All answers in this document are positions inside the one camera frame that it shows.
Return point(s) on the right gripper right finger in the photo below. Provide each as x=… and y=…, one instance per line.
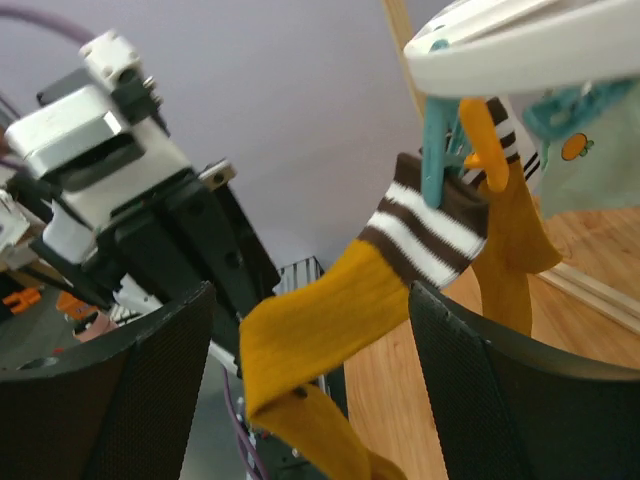
x=506, y=406

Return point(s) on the mustard yellow sock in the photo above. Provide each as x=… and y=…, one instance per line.
x=517, y=244
x=287, y=341

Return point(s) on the white round clip hanger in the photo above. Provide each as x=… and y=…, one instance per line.
x=475, y=48

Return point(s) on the white sock black stripes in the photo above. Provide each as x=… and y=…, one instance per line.
x=520, y=145

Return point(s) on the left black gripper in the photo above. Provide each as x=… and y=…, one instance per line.
x=162, y=243

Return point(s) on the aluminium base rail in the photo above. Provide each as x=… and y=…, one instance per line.
x=298, y=275

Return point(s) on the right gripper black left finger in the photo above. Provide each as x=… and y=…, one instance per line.
x=117, y=407

